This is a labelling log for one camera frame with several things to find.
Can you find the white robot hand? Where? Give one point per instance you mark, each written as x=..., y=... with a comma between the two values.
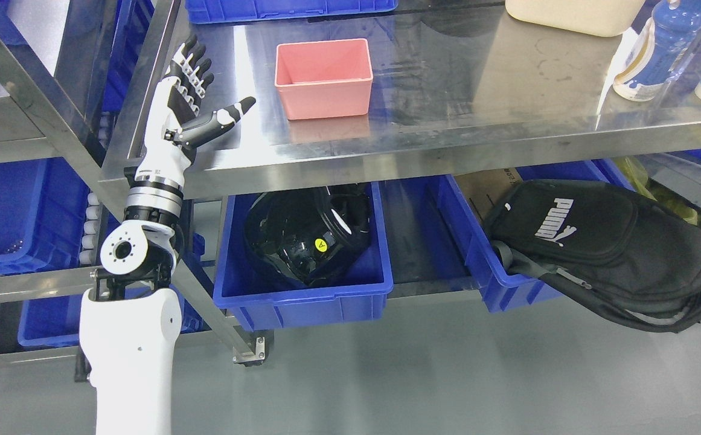
x=164, y=160

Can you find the pink plastic storage box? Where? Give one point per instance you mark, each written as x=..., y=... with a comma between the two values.
x=324, y=79

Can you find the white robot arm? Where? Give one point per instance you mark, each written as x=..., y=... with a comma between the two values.
x=131, y=318

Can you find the stainless steel shelf rack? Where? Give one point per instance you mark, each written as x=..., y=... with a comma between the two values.
x=54, y=58

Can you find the blue bin left shelf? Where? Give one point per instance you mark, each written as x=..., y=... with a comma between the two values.
x=43, y=207

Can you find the cream plastic container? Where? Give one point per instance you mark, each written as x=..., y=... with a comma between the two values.
x=595, y=18

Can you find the stainless steel cart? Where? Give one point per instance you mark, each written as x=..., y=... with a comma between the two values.
x=457, y=87

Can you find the black helmet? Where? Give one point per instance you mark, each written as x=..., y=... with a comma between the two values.
x=307, y=238

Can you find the blue bin with helmet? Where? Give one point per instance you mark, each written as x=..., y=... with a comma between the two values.
x=257, y=305

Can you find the blue bin lower left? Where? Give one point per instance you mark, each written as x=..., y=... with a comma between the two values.
x=54, y=322

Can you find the cardboard piece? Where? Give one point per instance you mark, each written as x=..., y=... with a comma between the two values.
x=484, y=188

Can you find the blue bin under bag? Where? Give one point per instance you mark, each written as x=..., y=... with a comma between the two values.
x=501, y=291

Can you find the blue white bottle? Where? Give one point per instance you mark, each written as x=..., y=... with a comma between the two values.
x=664, y=39

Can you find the black Puma bag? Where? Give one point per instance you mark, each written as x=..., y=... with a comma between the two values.
x=623, y=256

